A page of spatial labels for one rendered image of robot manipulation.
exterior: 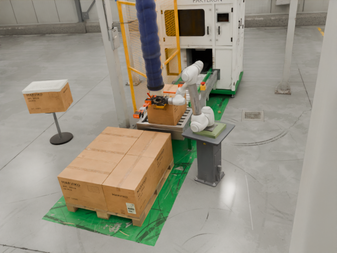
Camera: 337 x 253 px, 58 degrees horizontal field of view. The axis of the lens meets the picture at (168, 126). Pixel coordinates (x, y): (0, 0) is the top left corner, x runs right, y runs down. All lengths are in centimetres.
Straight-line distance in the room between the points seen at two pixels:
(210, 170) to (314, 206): 366
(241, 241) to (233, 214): 38
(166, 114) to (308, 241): 391
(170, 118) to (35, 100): 223
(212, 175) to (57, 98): 269
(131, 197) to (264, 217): 152
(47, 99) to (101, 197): 214
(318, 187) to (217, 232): 324
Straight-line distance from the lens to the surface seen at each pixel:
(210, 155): 389
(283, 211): 390
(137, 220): 365
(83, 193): 377
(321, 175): 35
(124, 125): 550
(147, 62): 388
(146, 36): 377
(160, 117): 432
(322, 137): 33
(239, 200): 395
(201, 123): 350
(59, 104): 517
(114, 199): 357
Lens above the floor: 269
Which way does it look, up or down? 29 degrees down
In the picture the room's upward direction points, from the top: 6 degrees counter-clockwise
